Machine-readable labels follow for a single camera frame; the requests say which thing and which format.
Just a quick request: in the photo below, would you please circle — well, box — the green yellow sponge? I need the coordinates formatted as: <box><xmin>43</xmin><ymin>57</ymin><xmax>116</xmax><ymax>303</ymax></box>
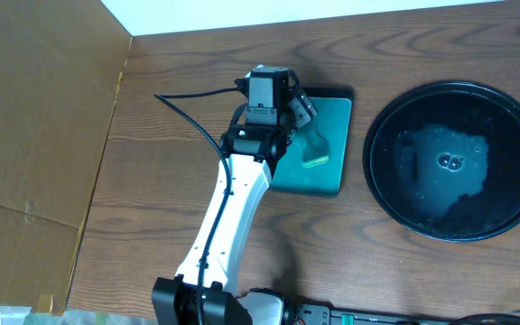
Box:
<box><xmin>294</xmin><ymin>120</ymin><xmax>330</xmax><ymax>168</ymax></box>

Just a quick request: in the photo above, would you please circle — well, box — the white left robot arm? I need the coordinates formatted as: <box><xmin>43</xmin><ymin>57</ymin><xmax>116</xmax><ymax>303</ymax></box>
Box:
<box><xmin>152</xmin><ymin>66</ymin><xmax>308</xmax><ymax>324</ymax></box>

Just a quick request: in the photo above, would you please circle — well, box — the green rectangular water tray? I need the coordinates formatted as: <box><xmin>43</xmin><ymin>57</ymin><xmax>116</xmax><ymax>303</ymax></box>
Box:
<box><xmin>270</xmin><ymin>88</ymin><xmax>355</xmax><ymax>196</ymax></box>

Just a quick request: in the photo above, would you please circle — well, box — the black round tray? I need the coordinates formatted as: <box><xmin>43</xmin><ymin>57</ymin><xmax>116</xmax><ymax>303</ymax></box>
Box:
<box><xmin>362</xmin><ymin>80</ymin><xmax>520</xmax><ymax>242</ymax></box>

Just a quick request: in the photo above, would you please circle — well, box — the brown cardboard panel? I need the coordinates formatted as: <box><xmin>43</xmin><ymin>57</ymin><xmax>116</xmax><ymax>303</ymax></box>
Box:
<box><xmin>0</xmin><ymin>0</ymin><xmax>131</xmax><ymax>315</ymax></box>

